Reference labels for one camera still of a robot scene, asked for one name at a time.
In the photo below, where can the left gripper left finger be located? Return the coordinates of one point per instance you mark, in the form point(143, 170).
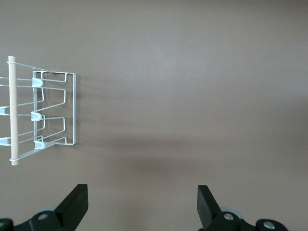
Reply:
point(69, 209)

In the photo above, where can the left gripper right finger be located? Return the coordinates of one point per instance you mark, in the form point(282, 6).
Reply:
point(208, 209)

